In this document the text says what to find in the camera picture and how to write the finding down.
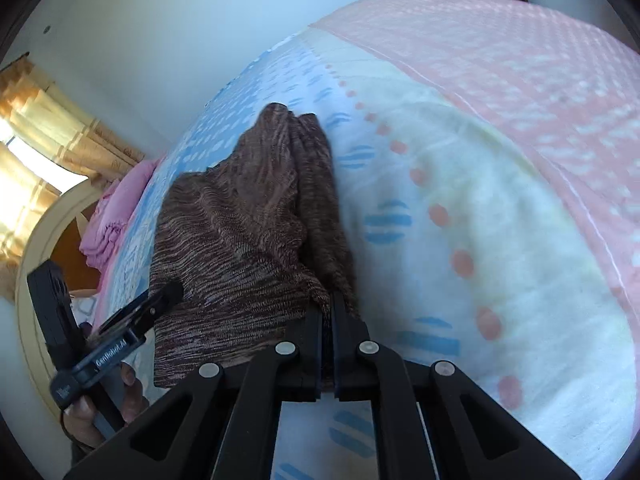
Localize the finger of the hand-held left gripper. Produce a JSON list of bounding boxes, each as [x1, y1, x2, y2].
[[97, 280, 185, 337]]

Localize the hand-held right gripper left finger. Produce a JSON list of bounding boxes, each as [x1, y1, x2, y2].
[[62, 305, 323, 480]]

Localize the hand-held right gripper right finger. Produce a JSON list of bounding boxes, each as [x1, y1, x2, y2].
[[331, 292, 581, 480]]

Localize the person's left hand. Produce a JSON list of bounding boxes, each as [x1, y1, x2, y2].
[[61, 362, 151, 453]]

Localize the brown knitted garment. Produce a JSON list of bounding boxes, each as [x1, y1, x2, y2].
[[149, 102, 363, 393]]

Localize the folded pink quilt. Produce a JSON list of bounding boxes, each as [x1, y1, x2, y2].
[[80, 157, 166, 268]]

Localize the window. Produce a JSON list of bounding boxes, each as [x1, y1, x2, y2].
[[0, 127, 91, 193]]

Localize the printed dotted bed blanket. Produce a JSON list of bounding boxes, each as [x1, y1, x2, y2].
[[70, 0, 640, 480]]

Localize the yellow patterned curtain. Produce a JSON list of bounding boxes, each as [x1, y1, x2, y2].
[[0, 55, 146, 301]]

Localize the cream and wood headboard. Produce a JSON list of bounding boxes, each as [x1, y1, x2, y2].
[[15, 177, 108, 411]]

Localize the white patterned pillow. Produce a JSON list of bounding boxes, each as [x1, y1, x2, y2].
[[69, 292, 103, 326]]

